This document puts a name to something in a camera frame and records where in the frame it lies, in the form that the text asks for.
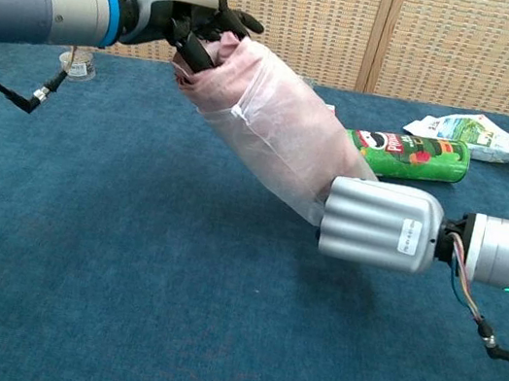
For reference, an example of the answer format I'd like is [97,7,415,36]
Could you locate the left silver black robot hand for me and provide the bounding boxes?
[109,0,270,84]

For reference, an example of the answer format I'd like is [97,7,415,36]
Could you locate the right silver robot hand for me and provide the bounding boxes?
[310,171,450,279]

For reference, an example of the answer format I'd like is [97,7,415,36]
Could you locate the pink floral clothes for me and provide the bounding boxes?
[152,21,387,215]

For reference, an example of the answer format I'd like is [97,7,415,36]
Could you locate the white green snack bag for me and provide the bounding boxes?
[399,101,509,166]

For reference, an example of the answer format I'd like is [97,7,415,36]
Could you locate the green Pringles can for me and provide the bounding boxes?
[339,121,475,193]

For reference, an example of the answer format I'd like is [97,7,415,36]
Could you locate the small clear plastic jar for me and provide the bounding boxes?
[55,43,100,85]

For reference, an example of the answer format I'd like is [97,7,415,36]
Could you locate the woven rattan folding screen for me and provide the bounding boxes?
[0,0,509,126]

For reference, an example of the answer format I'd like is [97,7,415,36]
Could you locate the teal velvet table cover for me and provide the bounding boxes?
[0,24,509,381]

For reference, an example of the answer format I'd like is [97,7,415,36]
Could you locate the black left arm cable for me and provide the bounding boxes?
[0,58,70,121]

